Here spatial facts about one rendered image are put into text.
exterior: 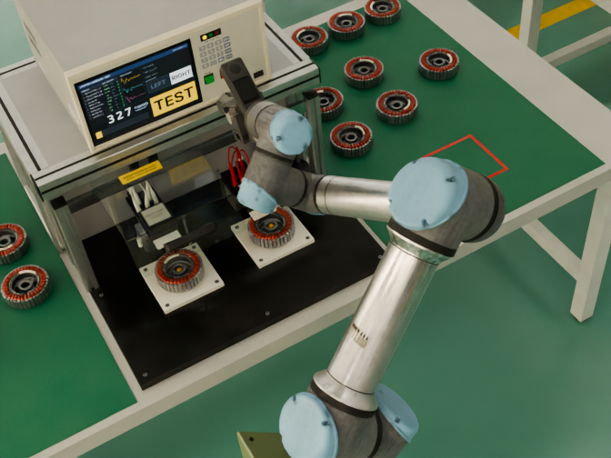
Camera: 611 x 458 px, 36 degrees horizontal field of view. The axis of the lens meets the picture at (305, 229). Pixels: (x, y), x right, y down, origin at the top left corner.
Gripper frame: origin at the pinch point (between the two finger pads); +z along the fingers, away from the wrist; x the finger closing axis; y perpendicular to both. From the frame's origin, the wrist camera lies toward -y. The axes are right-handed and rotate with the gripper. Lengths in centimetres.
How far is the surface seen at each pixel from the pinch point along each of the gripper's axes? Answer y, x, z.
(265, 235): 37.1, 0.5, 7.7
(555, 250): 94, 94, 31
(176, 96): -1.5, -8.3, 7.5
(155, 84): -6.1, -12.1, 5.4
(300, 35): 12, 48, 72
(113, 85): -9.5, -20.8, 3.7
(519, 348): 118, 72, 28
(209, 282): 41.5, -15.9, 7.2
